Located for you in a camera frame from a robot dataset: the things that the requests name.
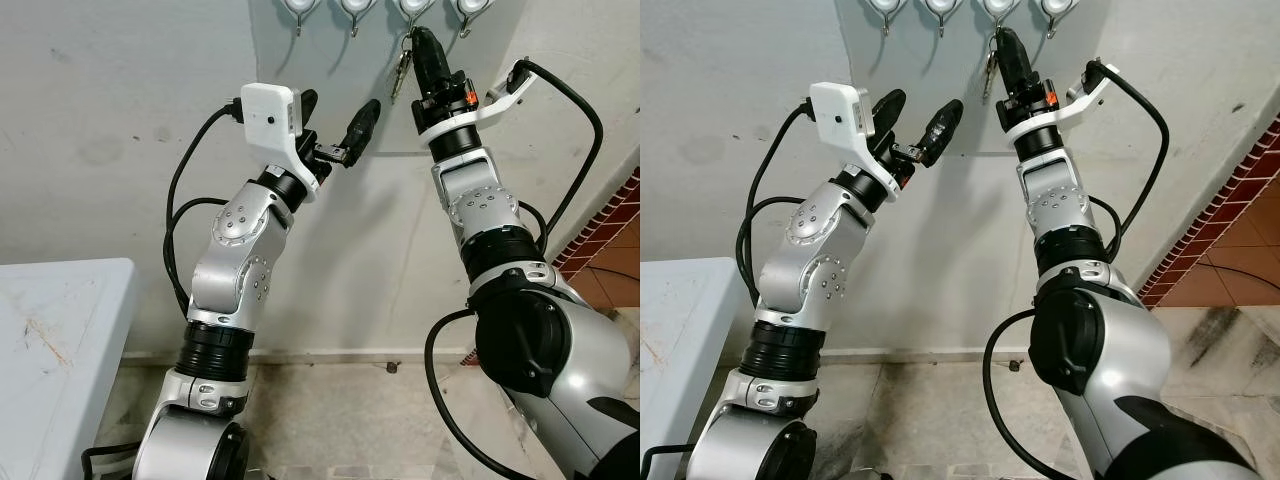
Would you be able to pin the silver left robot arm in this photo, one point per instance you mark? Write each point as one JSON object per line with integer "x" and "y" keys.
{"x": 235, "y": 260}
{"x": 815, "y": 230}

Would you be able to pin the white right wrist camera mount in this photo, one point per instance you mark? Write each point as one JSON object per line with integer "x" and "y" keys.
{"x": 505, "y": 95}
{"x": 1085, "y": 92}

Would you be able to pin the silver bunch of keys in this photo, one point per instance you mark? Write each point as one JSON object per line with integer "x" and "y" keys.
{"x": 990, "y": 72}
{"x": 402, "y": 72}

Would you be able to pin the white wall hook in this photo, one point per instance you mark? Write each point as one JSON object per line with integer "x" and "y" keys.
{"x": 887, "y": 8}
{"x": 414, "y": 8}
{"x": 298, "y": 8}
{"x": 470, "y": 8}
{"x": 1057, "y": 8}
{"x": 1000, "y": 8}
{"x": 943, "y": 8}
{"x": 355, "y": 8}

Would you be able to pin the white plastic table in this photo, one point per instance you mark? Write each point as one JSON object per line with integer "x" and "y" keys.
{"x": 60, "y": 350}
{"x": 675, "y": 340}

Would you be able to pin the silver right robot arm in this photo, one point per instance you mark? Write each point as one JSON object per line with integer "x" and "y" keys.
{"x": 1060, "y": 210}
{"x": 480, "y": 210}

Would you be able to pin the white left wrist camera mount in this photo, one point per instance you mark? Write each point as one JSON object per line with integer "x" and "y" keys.
{"x": 268, "y": 110}
{"x": 835, "y": 110}

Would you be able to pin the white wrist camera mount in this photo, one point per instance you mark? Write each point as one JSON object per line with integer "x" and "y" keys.
{"x": 835, "y": 110}
{"x": 1085, "y": 92}
{"x": 505, "y": 95}
{"x": 268, "y": 110}

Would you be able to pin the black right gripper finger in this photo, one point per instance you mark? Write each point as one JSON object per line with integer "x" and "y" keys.
{"x": 443, "y": 62}
{"x": 422, "y": 58}
{"x": 1026, "y": 60}
{"x": 1006, "y": 56}

